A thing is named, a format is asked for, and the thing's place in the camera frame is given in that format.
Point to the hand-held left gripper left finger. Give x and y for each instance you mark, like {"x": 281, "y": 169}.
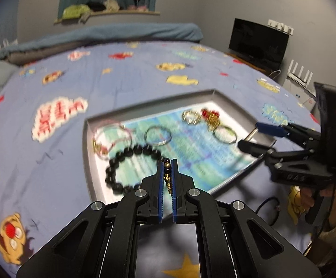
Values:
{"x": 160, "y": 191}

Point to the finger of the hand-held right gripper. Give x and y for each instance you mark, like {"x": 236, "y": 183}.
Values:
{"x": 254, "y": 147}
{"x": 269, "y": 129}

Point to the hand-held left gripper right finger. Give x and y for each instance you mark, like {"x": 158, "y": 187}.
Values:
{"x": 174, "y": 191}

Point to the silver bangle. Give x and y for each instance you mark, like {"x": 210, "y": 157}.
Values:
{"x": 149, "y": 142}

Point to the round gold pearl hair clip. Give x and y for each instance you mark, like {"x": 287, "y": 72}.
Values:
{"x": 189, "y": 115}

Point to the grey cardboard tray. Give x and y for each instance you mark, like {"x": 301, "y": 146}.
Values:
{"x": 89, "y": 150}

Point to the blue-green printed paper sheet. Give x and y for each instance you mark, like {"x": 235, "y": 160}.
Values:
{"x": 191, "y": 147}

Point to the white router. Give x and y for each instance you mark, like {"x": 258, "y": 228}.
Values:
{"x": 301, "y": 76}

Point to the wooden television stand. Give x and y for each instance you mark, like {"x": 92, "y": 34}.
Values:
{"x": 249, "y": 63}

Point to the black television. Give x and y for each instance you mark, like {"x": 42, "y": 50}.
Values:
{"x": 257, "y": 42}

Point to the blue blanket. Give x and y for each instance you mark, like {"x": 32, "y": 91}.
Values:
{"x": 112, "y": 36}

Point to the pink small cloth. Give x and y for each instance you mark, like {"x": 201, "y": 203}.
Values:
{"x": 139, "y": 7}

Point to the wooden window shelf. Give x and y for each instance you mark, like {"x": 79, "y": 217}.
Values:
{"x": 112, "y": 13}

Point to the beige cloth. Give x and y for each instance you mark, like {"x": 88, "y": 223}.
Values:
{"x": 112, "y": 4}

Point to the black cloth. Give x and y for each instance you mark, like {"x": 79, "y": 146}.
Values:
{"x": 95, "y": 5}

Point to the green cloth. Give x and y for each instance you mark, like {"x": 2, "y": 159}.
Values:
{"x": 73, "y": 11}

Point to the white wall hooks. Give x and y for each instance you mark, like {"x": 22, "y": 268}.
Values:
{"x": 281, "y": 26}

